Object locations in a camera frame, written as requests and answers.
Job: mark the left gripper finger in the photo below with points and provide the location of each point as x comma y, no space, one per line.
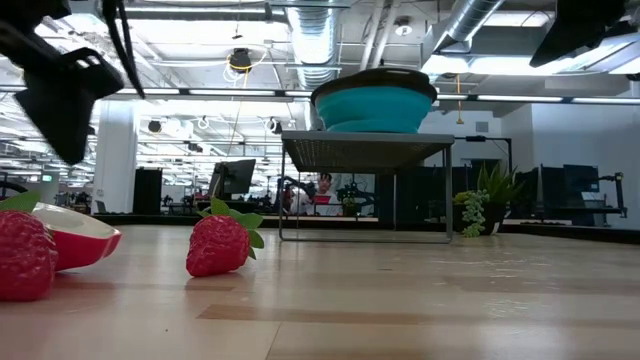
62,120

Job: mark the red toy apple half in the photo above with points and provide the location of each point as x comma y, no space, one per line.
80,250

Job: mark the black computer monitor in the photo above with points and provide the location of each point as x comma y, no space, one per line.
239,175

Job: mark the black desk with monitors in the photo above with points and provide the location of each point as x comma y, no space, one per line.
580,177

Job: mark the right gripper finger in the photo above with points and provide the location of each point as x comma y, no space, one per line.
565,42

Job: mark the white building column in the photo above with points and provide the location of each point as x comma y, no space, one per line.
115,175

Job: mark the red container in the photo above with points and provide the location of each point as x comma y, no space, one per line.
322,199

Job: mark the overhead light bar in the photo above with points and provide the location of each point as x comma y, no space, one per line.
225,91

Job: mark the black cabinet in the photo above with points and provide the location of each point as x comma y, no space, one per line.
147,192

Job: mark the silver ribbed air duct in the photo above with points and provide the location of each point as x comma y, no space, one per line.
470,20
315,30

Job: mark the black overhead mounted device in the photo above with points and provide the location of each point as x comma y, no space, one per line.
240,60

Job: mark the spiky green potted plant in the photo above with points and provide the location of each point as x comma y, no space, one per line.
495,187

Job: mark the red toy strawberry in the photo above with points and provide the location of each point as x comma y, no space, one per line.
25,255
217,247

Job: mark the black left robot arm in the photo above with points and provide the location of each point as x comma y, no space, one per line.
30,10

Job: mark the thin black metal frame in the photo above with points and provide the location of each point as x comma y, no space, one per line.
475,138

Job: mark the grey perforated metal stand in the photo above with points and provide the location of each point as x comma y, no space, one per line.
367,150

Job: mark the person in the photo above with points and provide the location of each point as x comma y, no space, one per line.
325,190

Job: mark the blue collapsible colander grey rim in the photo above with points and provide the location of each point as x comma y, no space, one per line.
375,110

